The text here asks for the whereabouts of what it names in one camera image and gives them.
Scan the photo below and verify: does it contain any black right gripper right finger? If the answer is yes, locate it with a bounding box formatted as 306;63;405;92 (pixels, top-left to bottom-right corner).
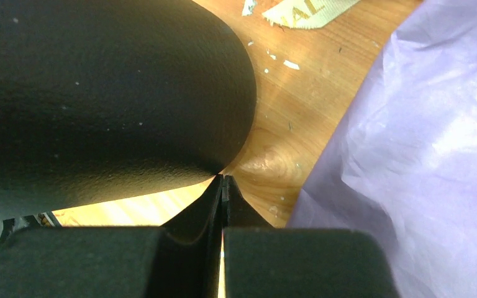
222;176;399;297

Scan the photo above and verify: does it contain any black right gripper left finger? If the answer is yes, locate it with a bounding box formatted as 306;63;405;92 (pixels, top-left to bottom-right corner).
0;175;224;297

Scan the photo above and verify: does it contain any purple paper bouquet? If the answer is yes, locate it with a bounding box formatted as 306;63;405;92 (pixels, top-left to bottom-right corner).
288;1;477;297

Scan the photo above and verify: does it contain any cream ribbon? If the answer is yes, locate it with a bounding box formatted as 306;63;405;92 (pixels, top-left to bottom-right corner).
261;0;359;30

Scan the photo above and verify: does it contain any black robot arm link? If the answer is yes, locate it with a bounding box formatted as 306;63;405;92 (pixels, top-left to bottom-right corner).
0;1;257;220

